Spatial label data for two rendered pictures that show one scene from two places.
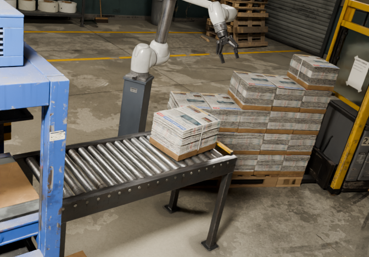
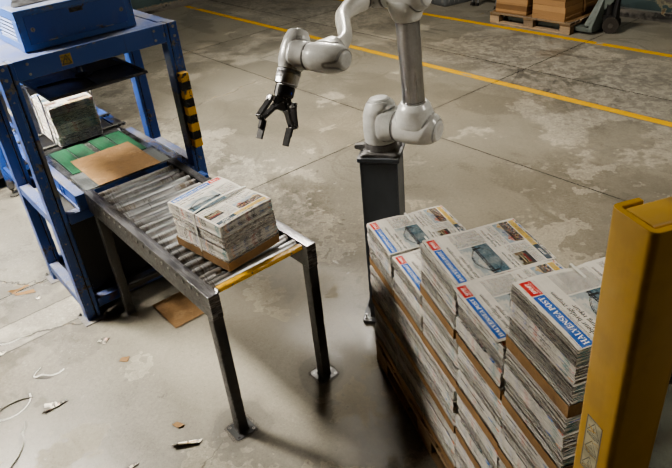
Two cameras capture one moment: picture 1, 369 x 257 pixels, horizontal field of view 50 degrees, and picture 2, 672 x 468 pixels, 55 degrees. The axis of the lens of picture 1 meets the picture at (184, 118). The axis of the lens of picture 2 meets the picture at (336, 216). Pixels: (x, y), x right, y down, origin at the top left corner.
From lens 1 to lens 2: 4.01 m
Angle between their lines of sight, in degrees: 82
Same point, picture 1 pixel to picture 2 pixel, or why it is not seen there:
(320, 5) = not seen: outside the picture
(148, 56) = (368, 117)
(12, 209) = (84, 180)
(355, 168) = not seen: outside the picture
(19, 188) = (116, 174)
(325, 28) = not seen: outside the picture
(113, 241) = (235, 327)
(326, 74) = (546, 340)
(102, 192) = (107, 210)
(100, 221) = (271, 309)
